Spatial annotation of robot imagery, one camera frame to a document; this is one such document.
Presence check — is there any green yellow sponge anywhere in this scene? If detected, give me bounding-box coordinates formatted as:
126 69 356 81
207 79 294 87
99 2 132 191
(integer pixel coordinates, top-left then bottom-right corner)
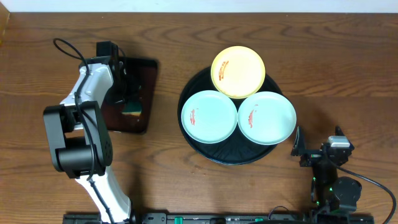
121 101 142 116

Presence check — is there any mint green plate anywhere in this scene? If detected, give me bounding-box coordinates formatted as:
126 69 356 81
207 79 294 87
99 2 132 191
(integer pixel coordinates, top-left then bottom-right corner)
238 91 297 146
180 90 238 144

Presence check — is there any yellow plate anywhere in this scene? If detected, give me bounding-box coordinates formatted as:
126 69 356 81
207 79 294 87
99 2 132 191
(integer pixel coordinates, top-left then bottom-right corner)
210 46 266 99

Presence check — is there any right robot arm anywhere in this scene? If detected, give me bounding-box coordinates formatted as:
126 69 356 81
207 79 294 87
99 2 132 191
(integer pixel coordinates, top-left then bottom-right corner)
291 126 362 223

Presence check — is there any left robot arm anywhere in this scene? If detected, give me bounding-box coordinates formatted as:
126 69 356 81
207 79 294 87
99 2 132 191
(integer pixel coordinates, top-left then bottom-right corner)
43 41 135 223

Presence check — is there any dark rectangular tray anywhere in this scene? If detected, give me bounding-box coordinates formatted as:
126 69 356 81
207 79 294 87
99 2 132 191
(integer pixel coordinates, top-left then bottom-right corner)
101 58 159 134

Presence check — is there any round black tray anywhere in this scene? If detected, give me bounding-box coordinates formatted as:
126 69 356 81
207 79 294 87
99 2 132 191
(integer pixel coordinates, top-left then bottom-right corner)
177 68 283 165

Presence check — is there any wooden side panel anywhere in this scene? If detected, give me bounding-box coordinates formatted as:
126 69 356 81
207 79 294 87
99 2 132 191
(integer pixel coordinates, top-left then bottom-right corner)
0 3 11 44

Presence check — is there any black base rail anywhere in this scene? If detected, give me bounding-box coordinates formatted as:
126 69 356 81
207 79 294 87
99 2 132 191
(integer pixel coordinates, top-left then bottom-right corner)
62 213 375 224

